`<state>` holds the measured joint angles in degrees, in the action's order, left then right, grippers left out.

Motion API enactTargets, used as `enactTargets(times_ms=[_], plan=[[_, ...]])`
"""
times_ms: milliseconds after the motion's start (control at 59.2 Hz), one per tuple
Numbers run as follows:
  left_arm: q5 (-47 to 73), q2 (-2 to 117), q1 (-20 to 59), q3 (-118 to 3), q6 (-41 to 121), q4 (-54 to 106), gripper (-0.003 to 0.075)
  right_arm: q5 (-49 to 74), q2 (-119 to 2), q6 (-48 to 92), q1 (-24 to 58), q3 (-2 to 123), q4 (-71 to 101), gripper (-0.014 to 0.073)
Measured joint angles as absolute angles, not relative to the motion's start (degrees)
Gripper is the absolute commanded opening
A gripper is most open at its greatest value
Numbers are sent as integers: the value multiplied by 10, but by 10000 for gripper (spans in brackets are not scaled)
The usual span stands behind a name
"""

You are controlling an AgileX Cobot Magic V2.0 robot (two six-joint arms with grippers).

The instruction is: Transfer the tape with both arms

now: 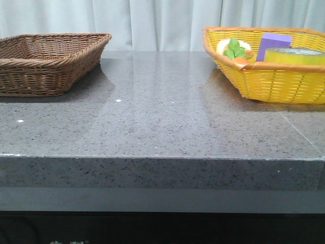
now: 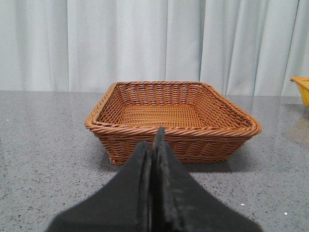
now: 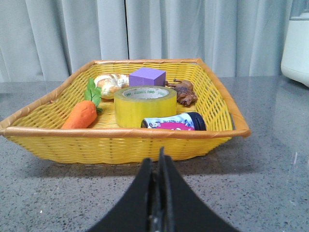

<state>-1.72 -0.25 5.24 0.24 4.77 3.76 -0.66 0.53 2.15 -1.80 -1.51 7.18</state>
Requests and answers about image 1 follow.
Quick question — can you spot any green leaf toy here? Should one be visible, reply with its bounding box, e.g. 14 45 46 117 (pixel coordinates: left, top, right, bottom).
223 38 246 59

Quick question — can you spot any yellow woven basket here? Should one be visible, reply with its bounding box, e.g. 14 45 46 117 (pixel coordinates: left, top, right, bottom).
203 26 324 104

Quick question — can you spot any orange carrot toy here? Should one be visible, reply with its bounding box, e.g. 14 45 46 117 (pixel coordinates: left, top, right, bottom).
234 51 254 65

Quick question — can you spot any yellow packing tape roll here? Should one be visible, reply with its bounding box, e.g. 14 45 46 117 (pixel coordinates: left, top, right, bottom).
264 47 324 65

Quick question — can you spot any brown wicker basket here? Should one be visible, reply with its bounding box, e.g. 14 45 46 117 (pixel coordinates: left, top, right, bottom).
1 33 112 97

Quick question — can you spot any purple foam block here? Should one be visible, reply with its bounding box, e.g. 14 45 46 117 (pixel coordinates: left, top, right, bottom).
256 33 293 62

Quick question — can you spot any white curtain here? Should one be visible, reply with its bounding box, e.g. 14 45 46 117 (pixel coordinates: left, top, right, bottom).
1 1 324 51

